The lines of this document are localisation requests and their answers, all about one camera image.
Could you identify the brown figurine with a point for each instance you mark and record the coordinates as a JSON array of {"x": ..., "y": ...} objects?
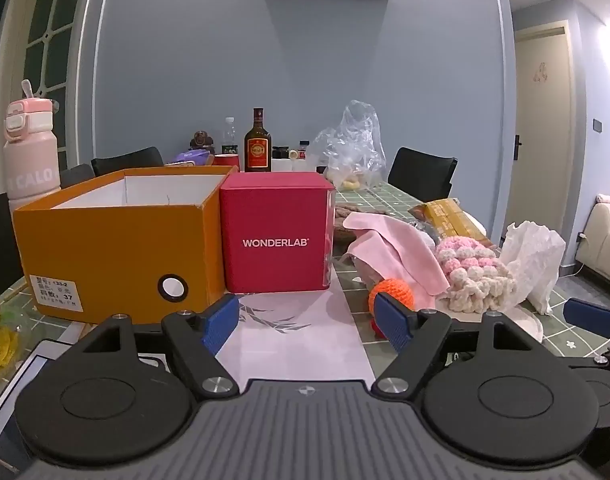
[{"x": 201, "y": 139}]

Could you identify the black chair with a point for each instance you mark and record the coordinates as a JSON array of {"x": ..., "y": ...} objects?
[
  {"x": 130, "y": 160},
  {"x": 77, "y": 175},
  {"x": 2, "y": 240},
  {"x": 420, "y": 170}
]

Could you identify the silver laptop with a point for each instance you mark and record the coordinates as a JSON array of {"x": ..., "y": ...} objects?
[{"x": 30, "y": 365}]

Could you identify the small dark jar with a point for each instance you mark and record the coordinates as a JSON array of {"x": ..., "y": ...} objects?
[{"x": 281, "y": 152}]

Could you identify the cream door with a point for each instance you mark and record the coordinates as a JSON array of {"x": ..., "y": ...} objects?
[{"x": 540, "y": 160}]

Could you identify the clear plastic bag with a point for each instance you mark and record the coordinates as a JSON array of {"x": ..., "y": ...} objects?
[{"x": 350, "y": 150}]

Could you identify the dark labelled jar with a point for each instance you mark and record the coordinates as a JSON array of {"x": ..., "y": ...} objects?
[{"x": 229, "y": 150}]

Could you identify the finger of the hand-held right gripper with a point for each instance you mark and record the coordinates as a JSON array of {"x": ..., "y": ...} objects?
[{"x": 590, "y": 312}]

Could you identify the orange crochet ball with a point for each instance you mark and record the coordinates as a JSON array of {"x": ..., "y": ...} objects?
[{"x": 400, "y": 290}]

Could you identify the pink cloth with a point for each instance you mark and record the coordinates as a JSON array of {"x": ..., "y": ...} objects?
[{"x": 400, "y": 250}]

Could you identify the white glass-paned door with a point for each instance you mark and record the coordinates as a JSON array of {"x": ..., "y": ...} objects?
[{"x": 50, "y": 35}]

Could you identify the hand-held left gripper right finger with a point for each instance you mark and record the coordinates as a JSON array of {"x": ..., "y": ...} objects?
[{"x": 392, "y": 322}]

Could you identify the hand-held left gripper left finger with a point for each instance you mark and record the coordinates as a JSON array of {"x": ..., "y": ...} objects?
[{"x": 220, "y": 322}]

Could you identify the pink water bottle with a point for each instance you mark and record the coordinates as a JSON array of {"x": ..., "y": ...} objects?
[{"x": 32, "y": 170}]

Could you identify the yellow fruit peels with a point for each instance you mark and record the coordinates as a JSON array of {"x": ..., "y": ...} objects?
[{"x": 0, "y": 345}]

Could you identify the red cube box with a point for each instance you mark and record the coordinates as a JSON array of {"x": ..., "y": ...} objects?
[{"x": 275, "y": 220}]

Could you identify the white storage box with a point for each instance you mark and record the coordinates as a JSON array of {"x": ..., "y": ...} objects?
[{"x": 295, "y": 165}]

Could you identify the orange cardboard shoe box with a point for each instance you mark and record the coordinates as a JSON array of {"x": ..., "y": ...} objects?
[{"x": 110, "y": 260}]

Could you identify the clear plastic water bottle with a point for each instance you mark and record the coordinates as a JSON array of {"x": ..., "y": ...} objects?
[{"x": 229, "y": 132}]

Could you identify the yellow snack packet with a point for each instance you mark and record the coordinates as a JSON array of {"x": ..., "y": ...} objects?
[{"x": 450, "y": 215}]

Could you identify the red mug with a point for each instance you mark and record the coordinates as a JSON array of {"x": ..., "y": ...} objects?
[{"x": 227, "y": 160}]

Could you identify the purple bag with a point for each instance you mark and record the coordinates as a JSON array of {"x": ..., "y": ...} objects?
[{"x": 195, "y": 156}]

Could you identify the pink and white chunky knit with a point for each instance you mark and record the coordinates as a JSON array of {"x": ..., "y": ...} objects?
[{"x": 475, "y": 275}]

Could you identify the green checked tablecloth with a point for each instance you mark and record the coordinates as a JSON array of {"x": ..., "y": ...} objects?
[{"x": 400, "y": 195}]

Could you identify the brown plush knit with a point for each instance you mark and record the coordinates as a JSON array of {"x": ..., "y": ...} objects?
[{"x": 345, "y": 225}]

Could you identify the cream sofa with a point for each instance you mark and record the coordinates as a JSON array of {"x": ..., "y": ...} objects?
[{"x": 605, "y": 240}]

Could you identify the brown liquor bottle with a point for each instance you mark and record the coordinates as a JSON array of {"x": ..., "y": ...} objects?
[{"x": 257, "y": 152}]

